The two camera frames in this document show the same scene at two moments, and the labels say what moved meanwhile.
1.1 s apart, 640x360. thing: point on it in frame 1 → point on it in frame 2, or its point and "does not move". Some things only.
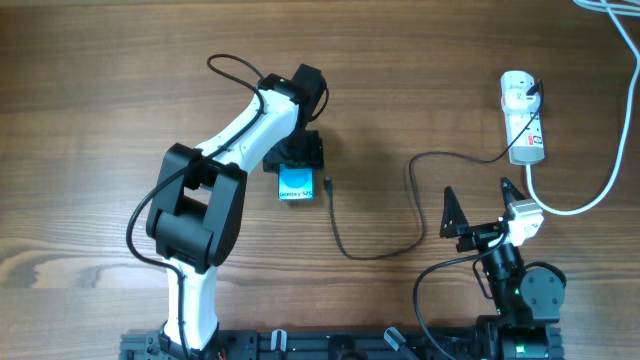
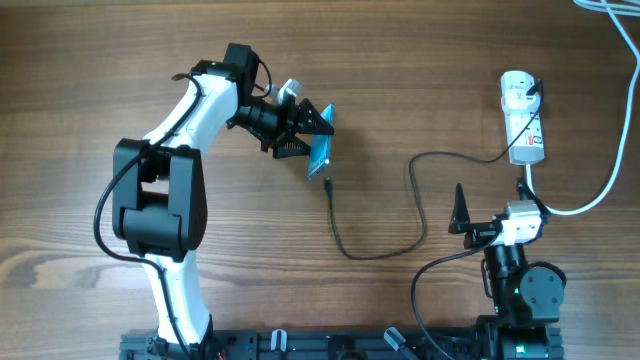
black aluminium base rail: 313,344 does not move
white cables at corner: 612,8 does not move
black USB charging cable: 533,86 does not move
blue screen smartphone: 296,183 → 321,147
